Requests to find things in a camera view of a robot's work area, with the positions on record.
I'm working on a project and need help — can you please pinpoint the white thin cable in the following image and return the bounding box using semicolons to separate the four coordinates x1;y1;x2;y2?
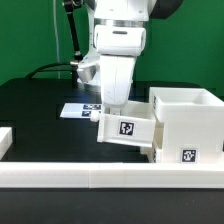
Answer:
52;0;62;80

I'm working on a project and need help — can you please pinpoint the white front fence wall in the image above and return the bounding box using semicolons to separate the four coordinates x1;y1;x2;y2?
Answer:
0;162;224;189

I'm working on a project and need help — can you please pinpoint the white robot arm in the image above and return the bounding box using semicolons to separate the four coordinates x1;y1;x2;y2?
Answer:
78;0;184;114

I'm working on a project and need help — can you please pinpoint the white left fence wall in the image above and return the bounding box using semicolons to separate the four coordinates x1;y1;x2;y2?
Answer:
0;127;13;160

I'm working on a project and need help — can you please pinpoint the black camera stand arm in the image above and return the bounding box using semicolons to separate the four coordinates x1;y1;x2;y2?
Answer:
62;0;83;61

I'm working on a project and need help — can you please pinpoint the white drawer tray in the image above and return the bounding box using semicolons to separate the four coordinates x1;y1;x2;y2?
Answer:
90;101;156;148
140;147;156;163

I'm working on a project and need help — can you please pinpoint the white fence wall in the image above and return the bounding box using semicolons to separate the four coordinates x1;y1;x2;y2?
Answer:
0;162;224;189
0;127;13;160

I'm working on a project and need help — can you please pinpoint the white base tag plate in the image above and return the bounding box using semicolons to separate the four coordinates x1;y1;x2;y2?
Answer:
60;103;102;118

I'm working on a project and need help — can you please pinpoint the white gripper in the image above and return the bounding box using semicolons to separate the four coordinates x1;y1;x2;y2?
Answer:
77;25;146;115

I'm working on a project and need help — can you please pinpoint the white drawer cabinet box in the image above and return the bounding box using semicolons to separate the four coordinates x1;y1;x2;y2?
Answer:
149;87;224;164

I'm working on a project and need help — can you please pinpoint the black cable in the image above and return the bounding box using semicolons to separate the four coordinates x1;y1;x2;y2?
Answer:
24;61;83;80

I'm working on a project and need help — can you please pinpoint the white front drawer tray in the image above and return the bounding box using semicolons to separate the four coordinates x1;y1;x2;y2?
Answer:
140;147;156;163

